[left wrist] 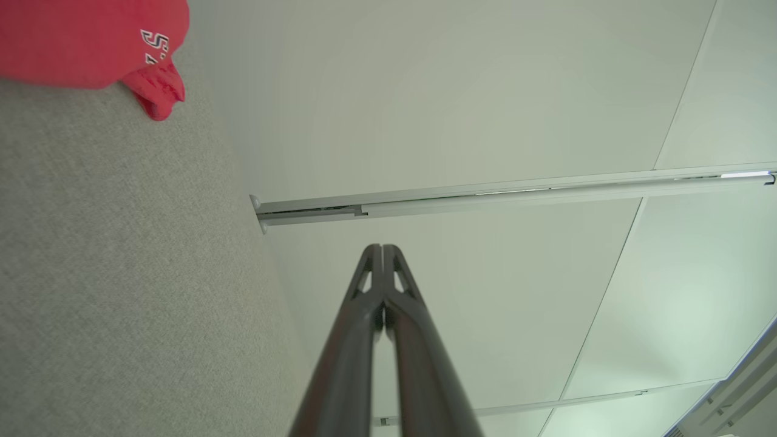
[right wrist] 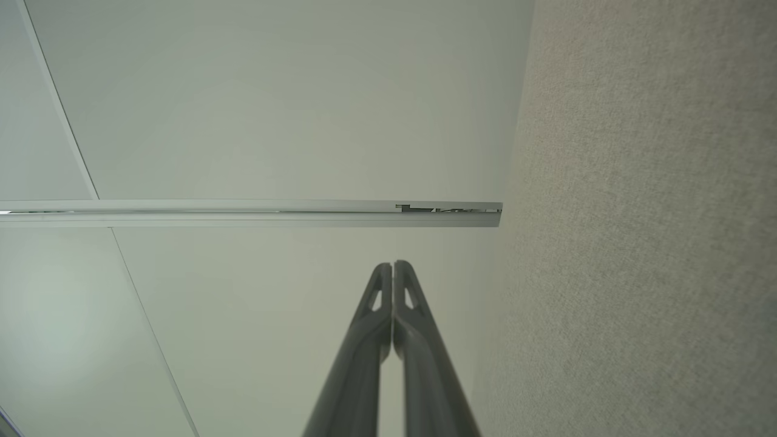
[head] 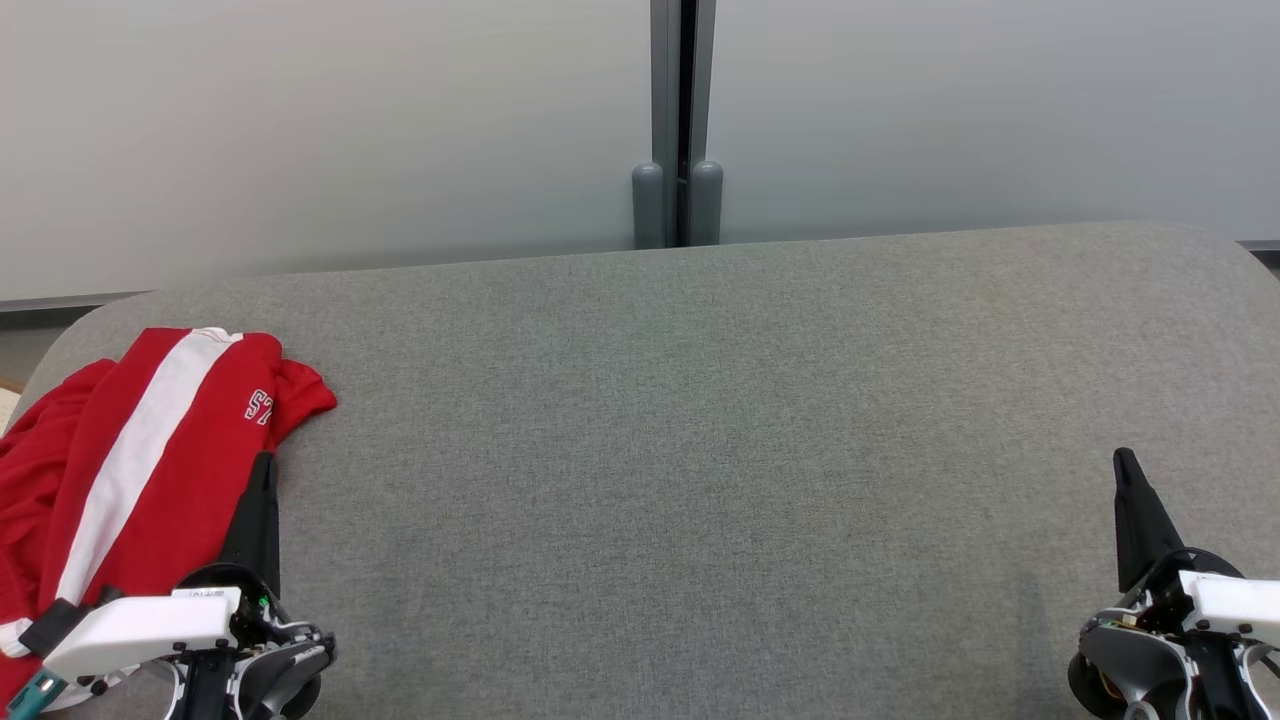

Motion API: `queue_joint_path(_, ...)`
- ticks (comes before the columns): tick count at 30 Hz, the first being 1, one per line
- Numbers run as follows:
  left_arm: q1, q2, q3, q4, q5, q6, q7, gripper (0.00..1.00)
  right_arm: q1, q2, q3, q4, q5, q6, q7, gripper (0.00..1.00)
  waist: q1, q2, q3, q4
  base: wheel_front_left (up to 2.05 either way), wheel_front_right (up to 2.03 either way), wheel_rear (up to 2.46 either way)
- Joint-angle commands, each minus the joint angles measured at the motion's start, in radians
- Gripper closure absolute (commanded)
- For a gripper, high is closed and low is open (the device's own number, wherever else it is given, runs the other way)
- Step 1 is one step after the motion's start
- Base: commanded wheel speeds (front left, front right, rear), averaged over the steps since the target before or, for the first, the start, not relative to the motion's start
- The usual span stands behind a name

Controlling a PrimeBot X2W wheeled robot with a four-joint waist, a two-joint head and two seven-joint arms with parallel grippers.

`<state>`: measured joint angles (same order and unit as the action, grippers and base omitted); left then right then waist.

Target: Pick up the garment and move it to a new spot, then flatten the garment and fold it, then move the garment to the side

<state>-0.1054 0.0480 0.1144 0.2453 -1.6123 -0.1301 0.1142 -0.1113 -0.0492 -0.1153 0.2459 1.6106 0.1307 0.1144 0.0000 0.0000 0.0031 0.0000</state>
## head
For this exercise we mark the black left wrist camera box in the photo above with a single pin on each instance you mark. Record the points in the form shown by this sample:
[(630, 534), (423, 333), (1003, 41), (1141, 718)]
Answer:
[(48, 627)]

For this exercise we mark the grey fabric sofa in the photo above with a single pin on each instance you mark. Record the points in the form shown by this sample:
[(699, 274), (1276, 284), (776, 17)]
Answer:
[(700, 480)]

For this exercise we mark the grey cylindrical post foot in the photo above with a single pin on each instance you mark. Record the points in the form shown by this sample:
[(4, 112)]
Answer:
[(647, 205), (707, 203)]

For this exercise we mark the grey partition post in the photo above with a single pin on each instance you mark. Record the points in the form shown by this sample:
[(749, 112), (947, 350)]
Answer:
[(664, 80)]

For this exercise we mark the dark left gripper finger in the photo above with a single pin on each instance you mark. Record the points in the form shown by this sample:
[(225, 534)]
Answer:
[(256, 530)]

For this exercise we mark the red shorts with white stripe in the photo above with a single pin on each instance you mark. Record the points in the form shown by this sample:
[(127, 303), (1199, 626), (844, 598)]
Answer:
[(180, 470)]

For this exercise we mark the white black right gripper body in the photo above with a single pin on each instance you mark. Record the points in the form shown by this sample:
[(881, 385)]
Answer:
[(1235, 600)]

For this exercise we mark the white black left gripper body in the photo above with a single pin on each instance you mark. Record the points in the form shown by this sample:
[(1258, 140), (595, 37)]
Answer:
[(140, 625)]

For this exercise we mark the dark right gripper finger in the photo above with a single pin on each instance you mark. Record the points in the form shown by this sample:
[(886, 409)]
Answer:
[(1140, 520)]

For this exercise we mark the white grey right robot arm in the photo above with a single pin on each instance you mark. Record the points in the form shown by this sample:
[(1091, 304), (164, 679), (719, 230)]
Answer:
[(1120, 660)]

